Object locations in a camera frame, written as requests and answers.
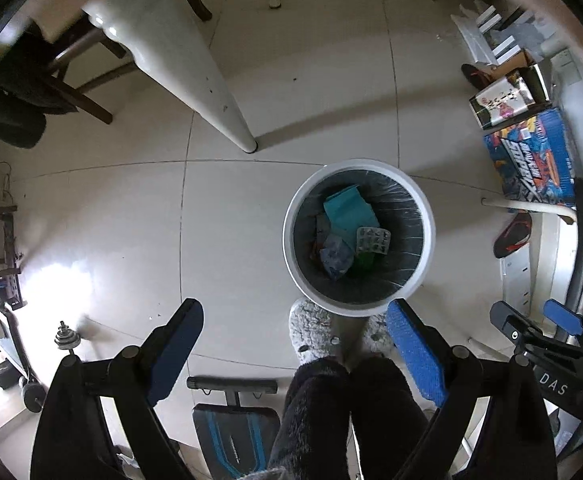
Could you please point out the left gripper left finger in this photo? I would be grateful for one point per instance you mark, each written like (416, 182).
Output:
(72, 439)

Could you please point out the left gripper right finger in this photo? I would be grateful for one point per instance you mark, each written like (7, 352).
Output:
(515, 440)

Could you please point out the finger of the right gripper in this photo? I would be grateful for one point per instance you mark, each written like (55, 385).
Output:
(511, 322)
(569, 324)

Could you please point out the silver pill blister pack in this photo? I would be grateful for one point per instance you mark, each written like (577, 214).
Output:
(371, 240)

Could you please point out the white round trash bin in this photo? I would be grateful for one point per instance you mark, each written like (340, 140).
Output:
(327, 271)

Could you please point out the chrome dumbbell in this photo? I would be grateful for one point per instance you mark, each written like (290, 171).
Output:
(34, 385)

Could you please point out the red black sandal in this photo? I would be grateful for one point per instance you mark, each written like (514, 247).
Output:
(515, 236)

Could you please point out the white table leg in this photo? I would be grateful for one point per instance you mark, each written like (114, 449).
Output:
(167, 46)
(567, 214)

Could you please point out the right grey fuzzy slipper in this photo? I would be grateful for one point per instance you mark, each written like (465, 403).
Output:
(375, 340)

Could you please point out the grey fuzzy slipper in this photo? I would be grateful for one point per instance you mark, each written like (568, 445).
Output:
(375, 340)
(313, 333)

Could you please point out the colourful blue toy box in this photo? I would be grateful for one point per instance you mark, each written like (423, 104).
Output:
(533, 161)

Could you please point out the black blue weight bench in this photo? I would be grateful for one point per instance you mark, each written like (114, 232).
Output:
(235, 440)

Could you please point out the person's dark trouser legs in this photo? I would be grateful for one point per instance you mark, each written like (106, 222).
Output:
(325, 401)

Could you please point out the left grey fuzzy slipper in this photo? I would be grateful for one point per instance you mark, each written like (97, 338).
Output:
(313, 333)

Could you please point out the teal cardboard box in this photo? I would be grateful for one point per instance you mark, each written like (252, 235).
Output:
(347, 211)

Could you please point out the dark wooden chair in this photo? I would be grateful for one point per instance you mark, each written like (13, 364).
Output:
(83, 59)

